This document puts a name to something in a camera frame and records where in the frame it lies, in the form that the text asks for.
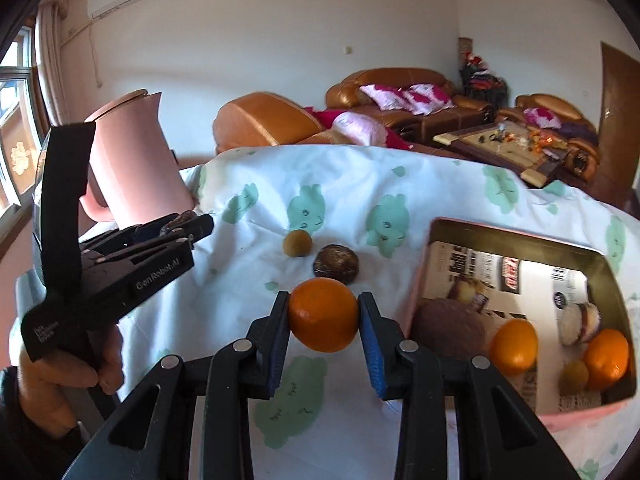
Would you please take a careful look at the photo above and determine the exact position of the white green printed tablecloth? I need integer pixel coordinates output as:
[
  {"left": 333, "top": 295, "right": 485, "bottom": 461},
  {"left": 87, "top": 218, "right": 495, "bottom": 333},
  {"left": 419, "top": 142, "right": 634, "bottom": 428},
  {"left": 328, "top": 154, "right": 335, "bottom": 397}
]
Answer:
[{"left": 10, "top": 144, "right": 640, "bottom": 480}]

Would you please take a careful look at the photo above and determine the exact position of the purple-brown round fruit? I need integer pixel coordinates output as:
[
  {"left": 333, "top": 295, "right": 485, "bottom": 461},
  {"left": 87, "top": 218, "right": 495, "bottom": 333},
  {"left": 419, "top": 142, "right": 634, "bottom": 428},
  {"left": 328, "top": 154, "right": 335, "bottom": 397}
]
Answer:
[{"left": 410, "top": 297, "right": 493, "bottom": 361}]

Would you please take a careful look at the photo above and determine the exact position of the wooden coffee table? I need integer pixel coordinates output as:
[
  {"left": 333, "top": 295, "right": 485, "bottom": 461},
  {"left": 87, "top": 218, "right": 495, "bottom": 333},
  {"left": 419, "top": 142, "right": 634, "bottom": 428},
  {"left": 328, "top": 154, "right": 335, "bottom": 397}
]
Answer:
[{"left": 432, "top": 120, "right": 571, "bottom": 188}]

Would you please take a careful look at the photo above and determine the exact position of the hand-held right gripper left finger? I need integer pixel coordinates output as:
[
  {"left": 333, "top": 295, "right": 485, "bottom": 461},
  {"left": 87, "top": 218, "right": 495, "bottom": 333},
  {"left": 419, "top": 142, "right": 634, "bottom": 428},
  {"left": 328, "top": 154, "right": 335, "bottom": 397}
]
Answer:
[{"left": 60, "top": 290, "right": 293, "bottom": 480}]

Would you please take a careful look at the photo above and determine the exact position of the beige curtain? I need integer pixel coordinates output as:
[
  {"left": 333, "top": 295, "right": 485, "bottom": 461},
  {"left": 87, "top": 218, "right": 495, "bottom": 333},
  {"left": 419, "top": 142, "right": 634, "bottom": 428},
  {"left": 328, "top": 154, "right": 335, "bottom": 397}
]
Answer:
[{"left": 35, "top": 2, "right": 68, "bottom": 126}]

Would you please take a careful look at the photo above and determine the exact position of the pink floral pillow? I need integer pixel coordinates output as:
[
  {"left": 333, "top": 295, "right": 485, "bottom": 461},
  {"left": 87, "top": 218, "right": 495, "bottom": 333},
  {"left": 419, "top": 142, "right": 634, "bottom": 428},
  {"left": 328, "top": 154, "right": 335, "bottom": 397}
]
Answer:
[
  {"left": 522, "top": 106, "right": 561, "bottom": 128},
  {"left": 402, "top": 82, "right": 456, "bottom": 116},
  {"left": 360, "top": 84, "right": 416, "bottom": 111}
]

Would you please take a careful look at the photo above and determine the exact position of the small yellow-brown fruit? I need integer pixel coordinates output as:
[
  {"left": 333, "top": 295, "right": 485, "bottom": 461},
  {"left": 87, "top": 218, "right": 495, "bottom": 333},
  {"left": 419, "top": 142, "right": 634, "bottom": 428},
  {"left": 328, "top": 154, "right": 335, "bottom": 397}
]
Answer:
[
  {"left": 560, "top": 359, "right": 590, "bottom": 396},
  {"left": 283, "top": 229, "right": 313, "bottom": 258}
]

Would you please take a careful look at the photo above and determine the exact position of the brown leather armchair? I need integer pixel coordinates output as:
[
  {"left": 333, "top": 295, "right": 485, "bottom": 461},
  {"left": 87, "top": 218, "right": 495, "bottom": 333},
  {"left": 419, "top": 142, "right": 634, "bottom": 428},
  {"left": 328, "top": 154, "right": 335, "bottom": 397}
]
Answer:
[{"left": 495, "top": 92, "right": 601, "bottom": 178}]

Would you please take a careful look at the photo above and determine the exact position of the orange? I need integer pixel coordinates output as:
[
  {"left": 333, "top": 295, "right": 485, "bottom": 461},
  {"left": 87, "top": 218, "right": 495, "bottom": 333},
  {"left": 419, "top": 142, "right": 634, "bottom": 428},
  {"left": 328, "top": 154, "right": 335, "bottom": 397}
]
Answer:
[
  {"left": 582, "top": 328, "right": 630, "bottom": 392},
  {"left": 489, "top": 319, "right": 540, "bottom": 376},
  {"left": 288, "top": 277, "right": 361, "bottom": 353}
]

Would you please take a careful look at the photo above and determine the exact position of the pink tin box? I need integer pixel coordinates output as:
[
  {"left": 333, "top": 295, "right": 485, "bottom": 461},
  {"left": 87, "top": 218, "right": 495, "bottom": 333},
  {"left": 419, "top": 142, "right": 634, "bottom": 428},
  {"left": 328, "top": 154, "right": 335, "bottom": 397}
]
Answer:
[{"left": 407, "top": 217, "right": 640, "bottom": 428}]

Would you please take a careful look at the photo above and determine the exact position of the person's left hand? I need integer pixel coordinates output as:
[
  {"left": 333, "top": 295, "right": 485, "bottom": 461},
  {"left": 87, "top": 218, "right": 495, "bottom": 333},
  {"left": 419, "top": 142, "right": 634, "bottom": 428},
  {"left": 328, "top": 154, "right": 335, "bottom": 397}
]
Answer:
[{"left": 17, "top": 325, "right": 126, "bottom": 396}]

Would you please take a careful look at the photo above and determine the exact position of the window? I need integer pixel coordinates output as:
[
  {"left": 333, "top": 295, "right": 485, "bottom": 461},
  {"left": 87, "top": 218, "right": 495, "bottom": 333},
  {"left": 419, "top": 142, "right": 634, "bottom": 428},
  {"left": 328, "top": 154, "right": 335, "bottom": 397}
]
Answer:
[{"left": 0, "top": 25, "right": 51, "bottom": 221}]

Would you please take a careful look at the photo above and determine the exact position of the stack of dark chairs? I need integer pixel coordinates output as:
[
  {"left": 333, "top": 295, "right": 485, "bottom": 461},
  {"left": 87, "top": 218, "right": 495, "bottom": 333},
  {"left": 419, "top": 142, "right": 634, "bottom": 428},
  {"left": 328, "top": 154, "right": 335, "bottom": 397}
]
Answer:
[{"left": 460, "top": 55, "right": 508, "bottom": 103}]

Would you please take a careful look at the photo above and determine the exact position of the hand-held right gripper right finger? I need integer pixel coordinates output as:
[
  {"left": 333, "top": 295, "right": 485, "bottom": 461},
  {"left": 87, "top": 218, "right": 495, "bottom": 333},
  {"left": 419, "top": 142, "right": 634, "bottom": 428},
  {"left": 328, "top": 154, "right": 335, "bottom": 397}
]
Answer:
[{"left": 356, "top": 290, "right": 583, "bottom": 480}]

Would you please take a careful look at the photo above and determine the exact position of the pink electric kettle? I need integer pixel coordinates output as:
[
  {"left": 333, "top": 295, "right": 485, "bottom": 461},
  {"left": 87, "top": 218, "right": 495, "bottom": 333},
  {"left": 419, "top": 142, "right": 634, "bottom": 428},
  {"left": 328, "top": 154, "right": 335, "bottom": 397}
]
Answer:
[{"left": 82, "top": 89, "right": 196, "bottom": 228}]

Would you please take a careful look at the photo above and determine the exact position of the brown wooden door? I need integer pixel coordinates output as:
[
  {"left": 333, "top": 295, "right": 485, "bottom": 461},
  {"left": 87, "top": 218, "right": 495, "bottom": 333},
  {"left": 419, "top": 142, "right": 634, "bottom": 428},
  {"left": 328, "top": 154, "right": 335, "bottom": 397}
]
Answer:
[{"left": 597, "top": 41, "right": 640, "bottom": 206}]

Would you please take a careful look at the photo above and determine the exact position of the white round cake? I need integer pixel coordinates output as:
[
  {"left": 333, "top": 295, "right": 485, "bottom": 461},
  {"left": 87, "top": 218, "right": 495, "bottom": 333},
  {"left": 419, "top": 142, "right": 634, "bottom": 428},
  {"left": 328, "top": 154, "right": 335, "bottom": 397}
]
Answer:
[{"left": 559, "top": 302, "right": 603, "bottom": 346}]

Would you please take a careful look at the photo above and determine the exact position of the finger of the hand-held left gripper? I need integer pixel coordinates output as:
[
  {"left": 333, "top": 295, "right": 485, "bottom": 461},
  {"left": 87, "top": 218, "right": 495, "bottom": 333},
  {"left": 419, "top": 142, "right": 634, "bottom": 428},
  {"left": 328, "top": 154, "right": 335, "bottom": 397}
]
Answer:
[
  {"left": 81, "top": 234, "right": 196, "bottom": 267},
  {"left": 120, "top": 212, "right": 216, "bottom": 242}
]

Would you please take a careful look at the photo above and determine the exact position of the printed paper sheet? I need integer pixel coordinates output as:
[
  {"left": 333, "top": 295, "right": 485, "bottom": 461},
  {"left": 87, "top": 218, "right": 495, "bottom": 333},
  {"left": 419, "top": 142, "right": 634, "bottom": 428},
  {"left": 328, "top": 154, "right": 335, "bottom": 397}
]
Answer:
[{"left": 420, "top": 241, "right": 603, "bottom": 411}]

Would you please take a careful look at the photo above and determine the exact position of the dark wrinkled passion fruit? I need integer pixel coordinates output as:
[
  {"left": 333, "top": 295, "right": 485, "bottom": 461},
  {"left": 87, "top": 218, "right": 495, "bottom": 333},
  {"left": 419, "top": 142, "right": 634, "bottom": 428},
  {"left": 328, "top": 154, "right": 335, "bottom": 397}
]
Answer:
[{"left": 313, "top": 244, "right": 360, "bottom": 281}]

